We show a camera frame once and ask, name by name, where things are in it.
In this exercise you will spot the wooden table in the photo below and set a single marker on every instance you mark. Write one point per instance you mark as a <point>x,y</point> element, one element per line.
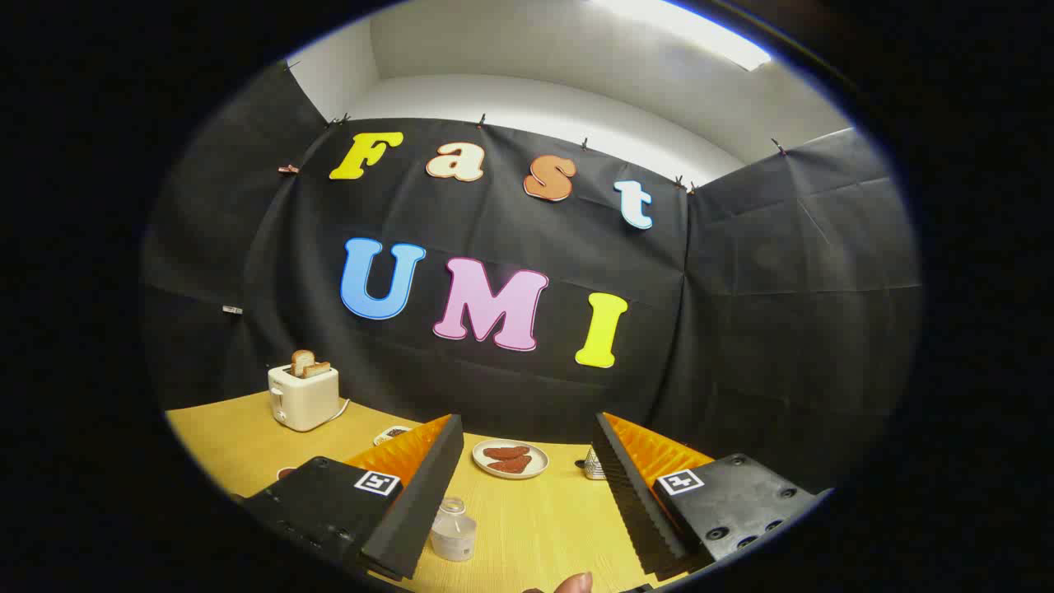
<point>535,527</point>

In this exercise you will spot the white divided snack dish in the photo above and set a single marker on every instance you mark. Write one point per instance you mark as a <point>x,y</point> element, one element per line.
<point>392,433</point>

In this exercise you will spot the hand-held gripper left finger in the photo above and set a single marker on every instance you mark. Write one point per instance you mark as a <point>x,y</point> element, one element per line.
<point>416,502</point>

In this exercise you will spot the white round plate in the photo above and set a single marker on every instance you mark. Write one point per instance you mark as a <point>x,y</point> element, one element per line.
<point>510,475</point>

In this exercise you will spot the red-brown meat slice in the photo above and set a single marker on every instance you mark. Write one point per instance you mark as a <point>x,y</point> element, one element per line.
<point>512,465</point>
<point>506,452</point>

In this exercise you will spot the clear juice bottle white label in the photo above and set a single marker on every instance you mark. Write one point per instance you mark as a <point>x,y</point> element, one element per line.
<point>453,534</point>

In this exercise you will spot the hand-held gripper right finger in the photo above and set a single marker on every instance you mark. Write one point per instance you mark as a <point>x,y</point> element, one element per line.
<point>630,494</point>

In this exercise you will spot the cream toaster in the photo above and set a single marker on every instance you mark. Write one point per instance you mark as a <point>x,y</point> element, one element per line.
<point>303,399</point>

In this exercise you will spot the toast slice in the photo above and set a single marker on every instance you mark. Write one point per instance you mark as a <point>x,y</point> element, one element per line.
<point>301,361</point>
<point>319,369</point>

